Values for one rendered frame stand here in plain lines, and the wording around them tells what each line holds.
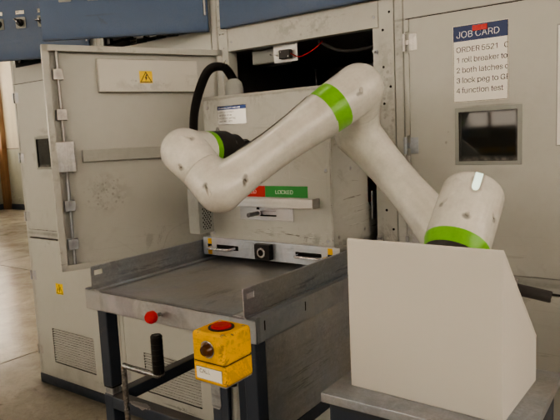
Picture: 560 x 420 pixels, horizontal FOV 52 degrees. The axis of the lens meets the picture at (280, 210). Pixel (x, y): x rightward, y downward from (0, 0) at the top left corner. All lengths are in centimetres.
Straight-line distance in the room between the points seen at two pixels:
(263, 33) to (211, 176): 94
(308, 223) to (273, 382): 52
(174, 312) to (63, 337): 175
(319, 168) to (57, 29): 119
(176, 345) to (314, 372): 105
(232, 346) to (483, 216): 54
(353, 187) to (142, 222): 78
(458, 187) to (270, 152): 41
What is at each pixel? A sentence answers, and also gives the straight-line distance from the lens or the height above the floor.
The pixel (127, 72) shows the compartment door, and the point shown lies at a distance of 209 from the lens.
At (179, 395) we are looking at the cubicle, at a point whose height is 17.
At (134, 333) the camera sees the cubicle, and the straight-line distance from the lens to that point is 273.
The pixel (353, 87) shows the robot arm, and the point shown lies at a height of 136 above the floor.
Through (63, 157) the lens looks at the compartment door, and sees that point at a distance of 203.
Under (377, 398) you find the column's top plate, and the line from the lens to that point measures 117.
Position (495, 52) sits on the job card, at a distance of 170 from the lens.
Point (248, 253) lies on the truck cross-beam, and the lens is 188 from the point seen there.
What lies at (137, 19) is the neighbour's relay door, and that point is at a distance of 231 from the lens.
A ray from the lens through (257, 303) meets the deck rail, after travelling 136.
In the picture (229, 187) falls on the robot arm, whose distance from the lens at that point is 124.
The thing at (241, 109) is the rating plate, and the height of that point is 135.
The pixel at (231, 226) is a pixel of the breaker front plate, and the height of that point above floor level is 97.
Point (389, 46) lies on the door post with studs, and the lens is 184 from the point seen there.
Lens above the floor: 125
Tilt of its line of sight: 7 degrees down
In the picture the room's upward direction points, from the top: 3 degrees counter-clockwise
